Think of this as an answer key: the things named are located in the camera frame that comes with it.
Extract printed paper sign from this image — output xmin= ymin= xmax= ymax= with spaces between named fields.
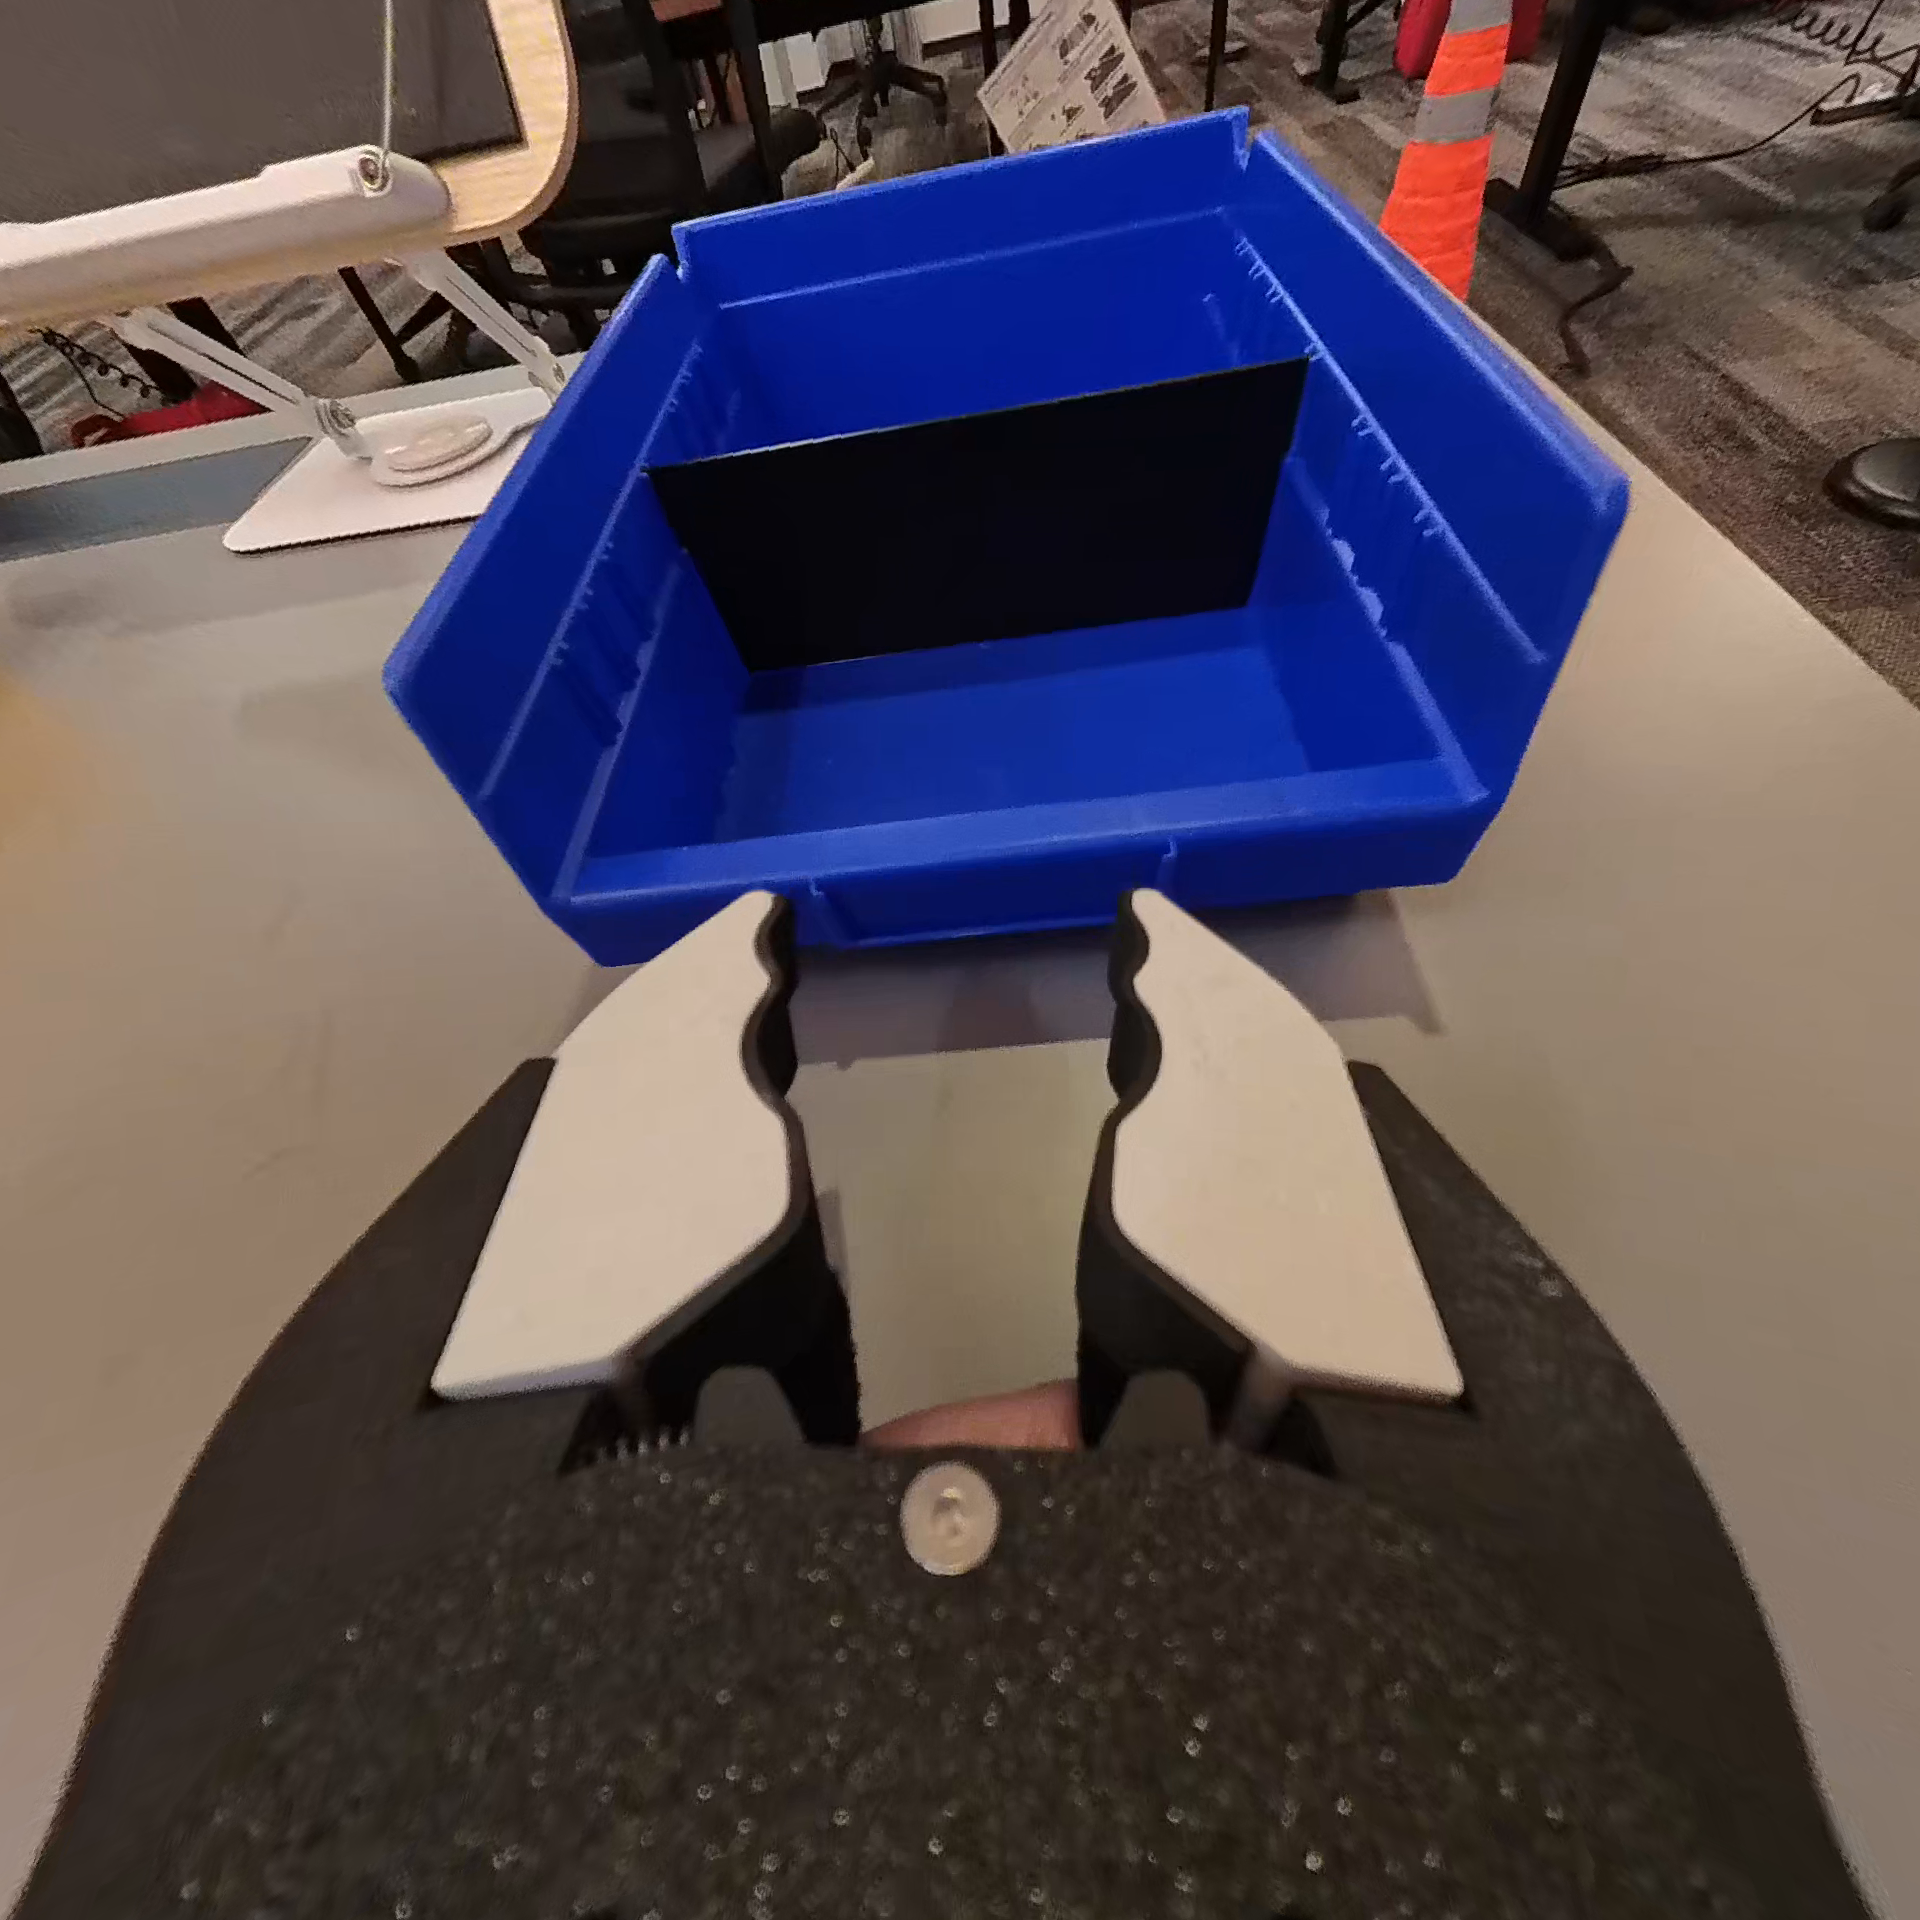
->
xmin=976 ymin=0 xmax=1169 ymax=154

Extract black desk leg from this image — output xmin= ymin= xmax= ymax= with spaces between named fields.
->
xmin=1487 ymin=0 xmax=1637 ymax=377

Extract black office chair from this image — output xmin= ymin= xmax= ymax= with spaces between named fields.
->
xmin=526 ymin=0 xmax=830 ymax=353

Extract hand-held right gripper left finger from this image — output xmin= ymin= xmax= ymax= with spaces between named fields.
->
xmin=430 ymin=888 xmax=865 ymax=1449

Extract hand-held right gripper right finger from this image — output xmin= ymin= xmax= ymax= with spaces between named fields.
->
xmin=1075 ymin=887 xmax=1466 ymax=1449

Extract red bag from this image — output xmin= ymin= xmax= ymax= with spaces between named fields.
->
xmin=1392 ymin=0 xmax=1558 ymax=79
xmin=66 ymin=380 xmax=257 ymax=448

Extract black bin divider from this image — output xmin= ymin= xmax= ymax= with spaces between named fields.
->
xmin=646 ymin=357 xmax=1314 ymax=677

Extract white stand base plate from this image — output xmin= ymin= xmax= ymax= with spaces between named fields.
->
xmin=223 ymin=358 xmax=587 ymax=558

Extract blue plastic bin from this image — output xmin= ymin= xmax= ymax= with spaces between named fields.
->
xmin=383 ymin=108 xmax=1634 ymax=968

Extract orange traffic cone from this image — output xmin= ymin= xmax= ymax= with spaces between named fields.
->
xmin=1376 ymin=0 xmax=1510 ymax=306

